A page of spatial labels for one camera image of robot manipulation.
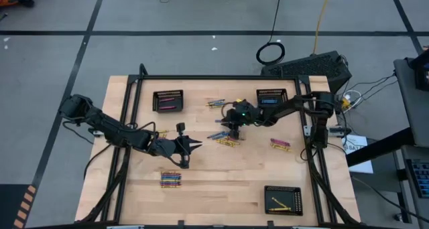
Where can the yellow plug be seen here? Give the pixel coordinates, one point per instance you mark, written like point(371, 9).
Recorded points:
point(346, 103)

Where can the white printed paper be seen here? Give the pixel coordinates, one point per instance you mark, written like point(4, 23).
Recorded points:
point(358, 142)

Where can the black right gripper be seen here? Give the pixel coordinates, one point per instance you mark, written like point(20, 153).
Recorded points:
point(244, 116)

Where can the black slotted plastic basket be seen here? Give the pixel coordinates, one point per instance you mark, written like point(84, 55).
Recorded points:
point(271, 93)
point(295, 202)
point(167, 103)

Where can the black orange-striped floor mat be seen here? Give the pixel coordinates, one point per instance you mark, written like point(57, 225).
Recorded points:
point(10, 205)

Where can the black keyboard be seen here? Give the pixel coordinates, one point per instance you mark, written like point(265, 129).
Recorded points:
point(420, 178)

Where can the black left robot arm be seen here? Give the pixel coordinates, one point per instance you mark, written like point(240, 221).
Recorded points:
point(107, 127)

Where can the black aluminium table frame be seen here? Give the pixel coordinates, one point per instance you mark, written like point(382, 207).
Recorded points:
point(218, 77)

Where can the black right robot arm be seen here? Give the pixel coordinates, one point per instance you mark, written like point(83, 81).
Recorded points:
point(295, 103)

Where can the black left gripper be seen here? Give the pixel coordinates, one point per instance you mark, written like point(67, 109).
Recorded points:
point(167, 148)

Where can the black caster wheel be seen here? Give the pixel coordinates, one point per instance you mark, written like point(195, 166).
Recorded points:
point(399, 217)

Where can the black computer case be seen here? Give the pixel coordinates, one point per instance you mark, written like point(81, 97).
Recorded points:
point(308, 68)

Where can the dark side desk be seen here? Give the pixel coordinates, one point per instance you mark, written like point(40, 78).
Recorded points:
point(409, 115)

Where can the black monitor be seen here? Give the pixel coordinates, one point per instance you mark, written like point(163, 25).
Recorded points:
point(423, 71)

